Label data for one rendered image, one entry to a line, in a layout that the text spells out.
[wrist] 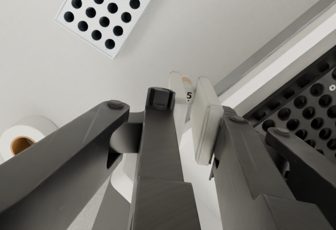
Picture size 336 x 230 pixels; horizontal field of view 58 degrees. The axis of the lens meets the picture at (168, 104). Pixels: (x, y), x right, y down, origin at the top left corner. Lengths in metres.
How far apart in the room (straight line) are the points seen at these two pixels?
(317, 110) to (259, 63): 0.07
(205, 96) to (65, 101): 0.32
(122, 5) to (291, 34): 0.19
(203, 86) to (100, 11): 0.23
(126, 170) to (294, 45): 0.19
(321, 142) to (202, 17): 0.21
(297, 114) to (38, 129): 0.32
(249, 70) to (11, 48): 0.31
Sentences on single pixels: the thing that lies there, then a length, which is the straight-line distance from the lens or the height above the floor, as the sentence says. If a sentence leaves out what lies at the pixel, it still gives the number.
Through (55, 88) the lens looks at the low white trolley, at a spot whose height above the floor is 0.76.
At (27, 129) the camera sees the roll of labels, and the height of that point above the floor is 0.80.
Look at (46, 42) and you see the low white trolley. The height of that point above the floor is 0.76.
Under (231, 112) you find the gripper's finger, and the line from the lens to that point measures 0.17.
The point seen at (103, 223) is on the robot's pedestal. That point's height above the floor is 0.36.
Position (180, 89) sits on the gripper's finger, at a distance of 0.16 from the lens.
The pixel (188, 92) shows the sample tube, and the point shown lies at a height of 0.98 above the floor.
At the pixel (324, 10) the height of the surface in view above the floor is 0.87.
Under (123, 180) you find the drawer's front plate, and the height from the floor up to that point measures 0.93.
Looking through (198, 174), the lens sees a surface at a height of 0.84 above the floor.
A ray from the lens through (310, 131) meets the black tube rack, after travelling 0.32.
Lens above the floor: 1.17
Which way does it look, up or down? 73 degrees down
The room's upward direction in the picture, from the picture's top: 178 degrees counter-clockwise
